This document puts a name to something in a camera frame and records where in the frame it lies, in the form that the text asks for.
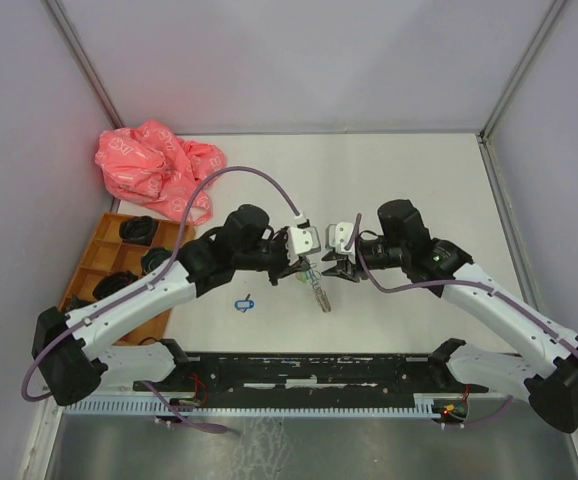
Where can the green black bundle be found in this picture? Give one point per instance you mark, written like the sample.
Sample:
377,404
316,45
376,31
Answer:
153,258

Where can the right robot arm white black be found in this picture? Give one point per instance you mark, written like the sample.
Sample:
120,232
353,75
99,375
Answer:
543,371

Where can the black bundle compartment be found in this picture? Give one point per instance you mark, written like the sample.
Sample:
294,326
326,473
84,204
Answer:
112,283
138,230

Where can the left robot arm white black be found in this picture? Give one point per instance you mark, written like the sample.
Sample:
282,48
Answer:
75,352

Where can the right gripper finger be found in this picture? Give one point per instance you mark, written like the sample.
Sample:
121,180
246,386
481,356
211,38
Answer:
341,273
336,257

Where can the white cable duct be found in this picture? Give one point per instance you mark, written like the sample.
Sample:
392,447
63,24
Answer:
309,402

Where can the pink plastic bag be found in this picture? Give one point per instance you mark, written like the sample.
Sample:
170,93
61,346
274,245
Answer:
151,167

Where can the orange wooden compartment tray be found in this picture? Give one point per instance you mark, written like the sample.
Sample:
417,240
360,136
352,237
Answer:
107,254

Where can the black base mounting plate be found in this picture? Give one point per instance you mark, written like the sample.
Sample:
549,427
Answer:
213,372

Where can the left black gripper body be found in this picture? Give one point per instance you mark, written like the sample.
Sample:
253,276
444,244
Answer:
277,262

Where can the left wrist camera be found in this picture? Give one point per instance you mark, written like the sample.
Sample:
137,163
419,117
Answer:
302,241

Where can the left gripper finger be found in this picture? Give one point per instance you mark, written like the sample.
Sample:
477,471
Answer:
305,263
290,271

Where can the black bundle top compartment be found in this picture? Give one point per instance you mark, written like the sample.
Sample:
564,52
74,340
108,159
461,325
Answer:
138,230

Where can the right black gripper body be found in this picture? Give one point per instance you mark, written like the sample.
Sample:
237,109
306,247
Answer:
365,260

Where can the black bundle middle compartment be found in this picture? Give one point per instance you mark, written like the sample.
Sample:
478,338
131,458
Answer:
112,283

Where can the blue key tag on table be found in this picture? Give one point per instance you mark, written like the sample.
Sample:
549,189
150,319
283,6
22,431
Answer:
244,305

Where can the aluminium frame rail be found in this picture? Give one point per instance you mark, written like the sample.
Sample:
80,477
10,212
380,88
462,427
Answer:
70,381

